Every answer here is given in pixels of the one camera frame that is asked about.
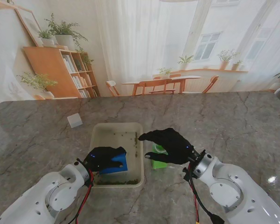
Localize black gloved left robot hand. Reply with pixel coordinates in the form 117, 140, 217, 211
83, 146, 127, 172

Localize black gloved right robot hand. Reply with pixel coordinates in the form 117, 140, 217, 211
138, 127, 196, 165

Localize blue plastic scraper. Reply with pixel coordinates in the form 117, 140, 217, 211
99, 153, 129, 175

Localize clear bottle with green base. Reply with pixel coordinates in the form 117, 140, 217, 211
151, 142, 168, 169

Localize cream plastic baking tray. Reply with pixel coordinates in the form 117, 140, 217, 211
88, 122, 145, 189

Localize white square bottle cap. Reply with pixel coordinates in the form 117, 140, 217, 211
67, 113, 83, 128

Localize scattered green beans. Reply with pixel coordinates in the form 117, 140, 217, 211
94, 132, 140, 185

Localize printed room backdrop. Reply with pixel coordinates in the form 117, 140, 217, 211
0, 0, 280, 101

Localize red black left arm cable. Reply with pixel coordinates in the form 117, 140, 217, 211
67, 169, 95, 224

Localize red black arm cable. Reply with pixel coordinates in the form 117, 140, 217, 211
67, 169, 95, 224
188, 163, 226, 224

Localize red black right arm cable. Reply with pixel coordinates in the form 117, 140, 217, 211
188, 163, 226, 224

